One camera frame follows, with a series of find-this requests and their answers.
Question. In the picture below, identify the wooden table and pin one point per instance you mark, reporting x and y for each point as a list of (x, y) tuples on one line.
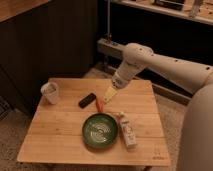
[(55, 136)]

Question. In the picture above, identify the white mug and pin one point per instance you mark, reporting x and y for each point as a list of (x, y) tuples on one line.
[(50, 91)]

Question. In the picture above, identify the green ceramic bowl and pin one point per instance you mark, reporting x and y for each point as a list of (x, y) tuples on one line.
[(99, 131)]

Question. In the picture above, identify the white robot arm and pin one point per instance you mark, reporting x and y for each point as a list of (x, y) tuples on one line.
[(196, 142)]

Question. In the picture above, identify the dark wooden cabinet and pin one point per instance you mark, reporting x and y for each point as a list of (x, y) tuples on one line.
[(57, 39)]

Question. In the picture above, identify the orange carrot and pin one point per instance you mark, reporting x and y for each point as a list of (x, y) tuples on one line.
[(99, 105)]

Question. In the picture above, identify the black rectangular block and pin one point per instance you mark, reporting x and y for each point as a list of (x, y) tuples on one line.
[(87, 100)]

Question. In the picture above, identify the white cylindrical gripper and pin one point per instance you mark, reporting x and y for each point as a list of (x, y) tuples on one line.
[(121, 78)]

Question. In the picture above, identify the background shelf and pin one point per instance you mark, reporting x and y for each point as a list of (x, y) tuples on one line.
[(200, 11)]

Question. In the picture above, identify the vertical metal pole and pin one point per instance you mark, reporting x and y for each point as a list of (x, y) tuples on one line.
[(108, 20)]

